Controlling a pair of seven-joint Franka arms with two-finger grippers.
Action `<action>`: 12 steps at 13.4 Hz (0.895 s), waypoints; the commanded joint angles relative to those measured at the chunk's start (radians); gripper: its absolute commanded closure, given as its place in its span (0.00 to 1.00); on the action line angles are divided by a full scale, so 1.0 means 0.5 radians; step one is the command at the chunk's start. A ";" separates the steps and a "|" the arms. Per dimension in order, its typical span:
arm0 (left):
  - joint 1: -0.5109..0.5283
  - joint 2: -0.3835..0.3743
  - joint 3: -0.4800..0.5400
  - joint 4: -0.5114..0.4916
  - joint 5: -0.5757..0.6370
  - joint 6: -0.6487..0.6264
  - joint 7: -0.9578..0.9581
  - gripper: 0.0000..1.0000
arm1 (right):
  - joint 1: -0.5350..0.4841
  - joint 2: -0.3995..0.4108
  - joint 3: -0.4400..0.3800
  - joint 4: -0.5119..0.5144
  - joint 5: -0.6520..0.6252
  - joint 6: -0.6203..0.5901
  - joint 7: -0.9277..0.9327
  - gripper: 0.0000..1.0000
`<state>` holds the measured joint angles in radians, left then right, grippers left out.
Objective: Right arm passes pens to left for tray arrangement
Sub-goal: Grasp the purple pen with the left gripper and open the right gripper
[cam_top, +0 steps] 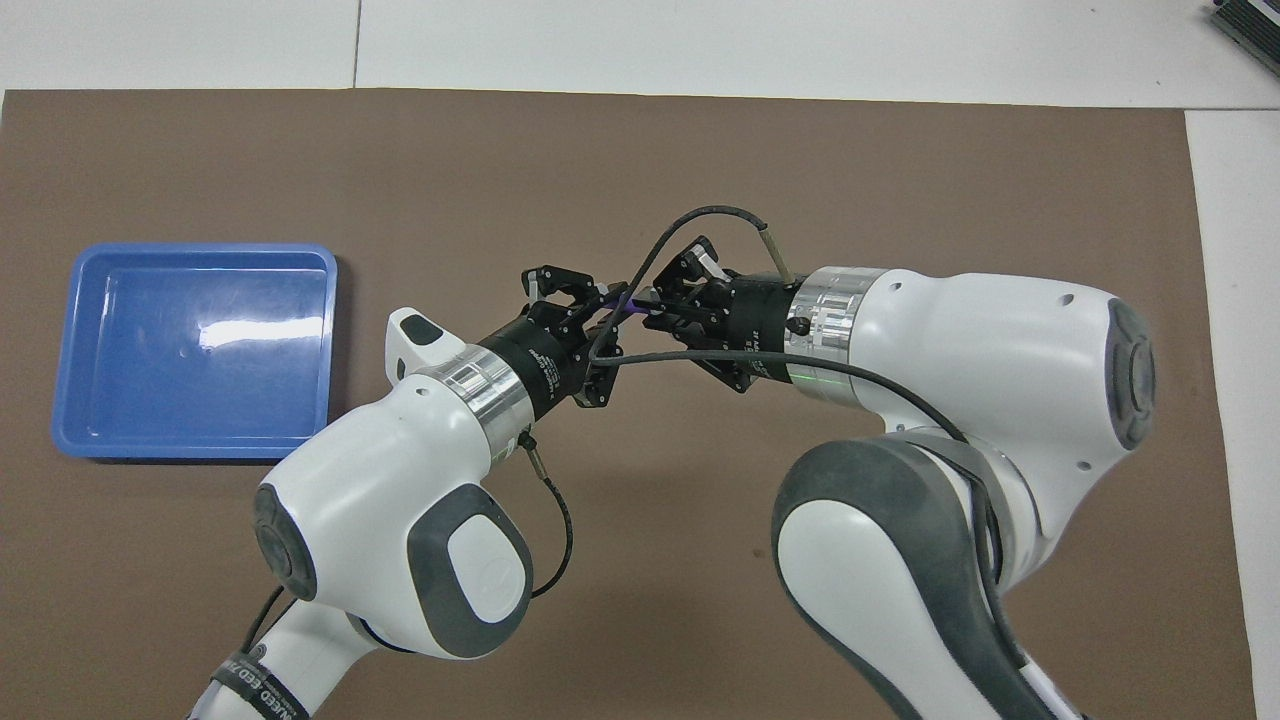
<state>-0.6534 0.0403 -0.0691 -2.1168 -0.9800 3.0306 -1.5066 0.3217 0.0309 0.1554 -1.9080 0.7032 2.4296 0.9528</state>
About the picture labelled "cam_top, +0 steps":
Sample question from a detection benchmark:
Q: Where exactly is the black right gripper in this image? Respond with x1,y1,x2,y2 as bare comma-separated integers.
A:
645,237,801,394

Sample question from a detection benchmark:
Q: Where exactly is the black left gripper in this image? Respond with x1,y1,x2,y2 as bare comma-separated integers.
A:
478,265,626,421

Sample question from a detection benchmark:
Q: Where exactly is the blue plastic tray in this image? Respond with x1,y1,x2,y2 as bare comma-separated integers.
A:
51,243,339,461

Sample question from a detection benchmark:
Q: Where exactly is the brown table mat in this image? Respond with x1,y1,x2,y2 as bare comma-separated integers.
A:
0,88,1259,720

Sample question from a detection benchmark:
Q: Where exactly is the dark ribbed device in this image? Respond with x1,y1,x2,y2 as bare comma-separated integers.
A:
1208,0,1280,53

